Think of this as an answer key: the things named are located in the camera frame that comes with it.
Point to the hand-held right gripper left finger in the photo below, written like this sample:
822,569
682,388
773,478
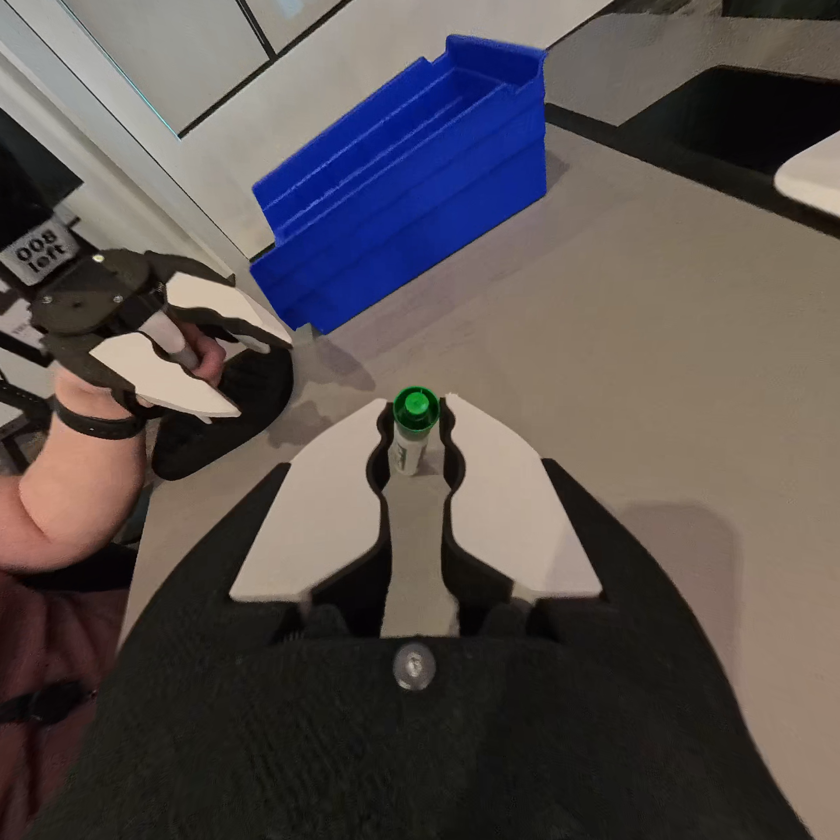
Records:
308,525

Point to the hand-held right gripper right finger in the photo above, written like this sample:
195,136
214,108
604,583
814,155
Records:
518,518

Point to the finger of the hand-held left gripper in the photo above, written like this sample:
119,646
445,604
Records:
210,295
151,374

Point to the green dry-erase marker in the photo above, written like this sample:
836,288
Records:
415,407

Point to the person's left forearm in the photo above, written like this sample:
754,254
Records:
72,499

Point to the person's left hand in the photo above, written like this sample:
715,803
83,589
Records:
207,358

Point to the black wristband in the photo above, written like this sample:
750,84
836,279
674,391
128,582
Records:
98,425

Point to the blue plastic bin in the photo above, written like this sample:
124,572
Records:
407,249

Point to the person's maroon clothing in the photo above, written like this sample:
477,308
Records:
52,643

